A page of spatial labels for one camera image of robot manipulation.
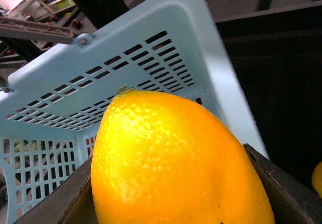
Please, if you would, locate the brown basket handle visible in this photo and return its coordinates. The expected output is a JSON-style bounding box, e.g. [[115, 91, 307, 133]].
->
[[1, 17, 76, 44]]

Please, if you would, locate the light blue plastic basket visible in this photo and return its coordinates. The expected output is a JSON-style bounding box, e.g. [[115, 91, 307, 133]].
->
[[1, 0, 268, 223]]

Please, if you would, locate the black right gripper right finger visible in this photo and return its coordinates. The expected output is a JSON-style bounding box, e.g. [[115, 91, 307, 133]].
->
[[244, 144, 321, 224]]

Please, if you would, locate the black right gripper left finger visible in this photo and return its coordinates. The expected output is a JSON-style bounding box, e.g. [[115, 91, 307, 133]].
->
[[16, 158, 98, 223]]

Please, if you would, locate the yellow lemon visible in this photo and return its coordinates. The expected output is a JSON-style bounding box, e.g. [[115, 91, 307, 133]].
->
[[311, 162, 322, 197], [91, 90, 275, 223]]

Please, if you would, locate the yellow lemon on shelf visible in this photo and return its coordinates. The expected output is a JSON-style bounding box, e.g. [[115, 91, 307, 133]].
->
[[311, 162, 322, 197]]

